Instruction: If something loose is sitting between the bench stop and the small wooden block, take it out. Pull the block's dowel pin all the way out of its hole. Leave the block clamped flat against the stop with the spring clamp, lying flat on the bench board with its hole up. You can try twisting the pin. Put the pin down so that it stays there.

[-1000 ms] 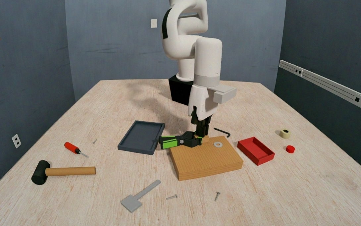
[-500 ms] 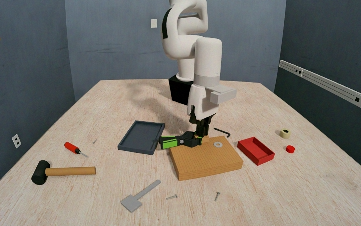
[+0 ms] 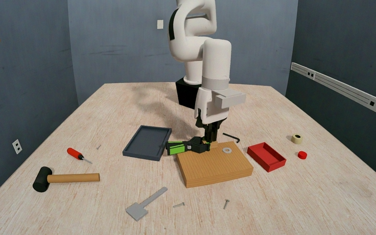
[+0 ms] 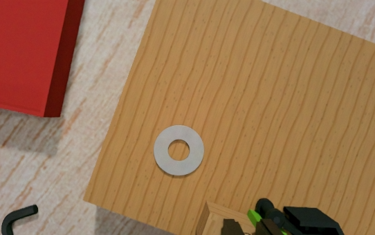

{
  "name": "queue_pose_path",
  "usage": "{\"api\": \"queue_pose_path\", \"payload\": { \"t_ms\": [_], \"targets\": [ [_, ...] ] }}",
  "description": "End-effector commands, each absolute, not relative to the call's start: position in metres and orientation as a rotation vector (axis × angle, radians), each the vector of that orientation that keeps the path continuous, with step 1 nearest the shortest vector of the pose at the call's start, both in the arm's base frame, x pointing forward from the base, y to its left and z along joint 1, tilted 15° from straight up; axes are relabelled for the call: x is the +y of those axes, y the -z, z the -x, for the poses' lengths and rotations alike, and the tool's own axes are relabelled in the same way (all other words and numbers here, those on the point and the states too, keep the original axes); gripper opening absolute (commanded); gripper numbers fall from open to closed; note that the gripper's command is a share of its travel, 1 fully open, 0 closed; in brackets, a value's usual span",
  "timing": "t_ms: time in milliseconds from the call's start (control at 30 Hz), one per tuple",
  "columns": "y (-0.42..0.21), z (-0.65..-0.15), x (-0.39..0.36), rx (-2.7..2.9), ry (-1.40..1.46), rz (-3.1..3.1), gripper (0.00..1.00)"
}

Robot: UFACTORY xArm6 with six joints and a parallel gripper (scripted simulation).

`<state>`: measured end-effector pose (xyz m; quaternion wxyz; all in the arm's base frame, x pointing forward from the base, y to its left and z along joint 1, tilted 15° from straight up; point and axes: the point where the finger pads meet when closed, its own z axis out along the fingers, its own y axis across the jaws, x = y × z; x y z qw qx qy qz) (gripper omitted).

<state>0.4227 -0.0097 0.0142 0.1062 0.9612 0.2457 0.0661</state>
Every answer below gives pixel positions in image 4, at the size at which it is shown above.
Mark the red open tray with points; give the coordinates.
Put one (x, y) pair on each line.
(37, 42)

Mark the black hex key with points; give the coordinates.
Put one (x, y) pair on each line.
(16, 215)

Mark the small light wooden block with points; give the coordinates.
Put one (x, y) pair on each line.
(211, 220)

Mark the black spring clamp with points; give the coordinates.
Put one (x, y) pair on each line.
(303, 220)

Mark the grey washer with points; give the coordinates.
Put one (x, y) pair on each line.
(162, 157)

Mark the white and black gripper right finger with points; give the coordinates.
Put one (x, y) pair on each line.
(267, 227)

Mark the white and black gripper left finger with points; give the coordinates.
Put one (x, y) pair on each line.
(231, 227)

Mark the light brown wooden bench board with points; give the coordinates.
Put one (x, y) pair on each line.
(284, 106)

